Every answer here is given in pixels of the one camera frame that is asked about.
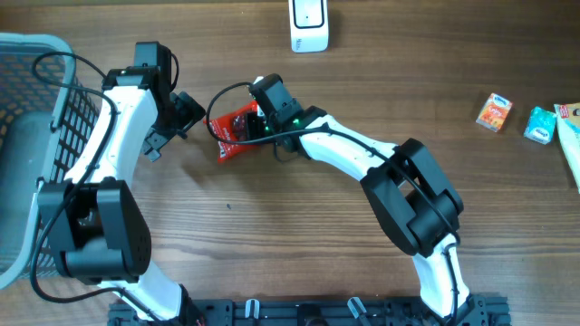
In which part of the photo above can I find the red snack bag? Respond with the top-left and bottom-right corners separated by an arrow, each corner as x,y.
210,101 -> 259,163

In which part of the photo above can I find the orange small box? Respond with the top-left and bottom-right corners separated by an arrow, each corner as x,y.
476,93 -> 513,132

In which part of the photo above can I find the green tissue pack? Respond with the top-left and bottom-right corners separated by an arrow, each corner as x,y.
524,107 -> 556,145

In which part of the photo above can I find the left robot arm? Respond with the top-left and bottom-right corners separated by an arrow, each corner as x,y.
30,61 -> 205,325

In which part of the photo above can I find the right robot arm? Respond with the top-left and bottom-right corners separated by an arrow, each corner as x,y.
234,107 -> 469,323

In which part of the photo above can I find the white barcode scanner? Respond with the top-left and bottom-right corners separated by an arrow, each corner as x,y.
288,0 -> 330,53

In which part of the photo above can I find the grey plastic mesh basket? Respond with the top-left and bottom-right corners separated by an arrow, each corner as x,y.
1,33 -> 99,288

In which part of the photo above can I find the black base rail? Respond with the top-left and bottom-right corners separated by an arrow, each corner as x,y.
107,296 -> 512,326

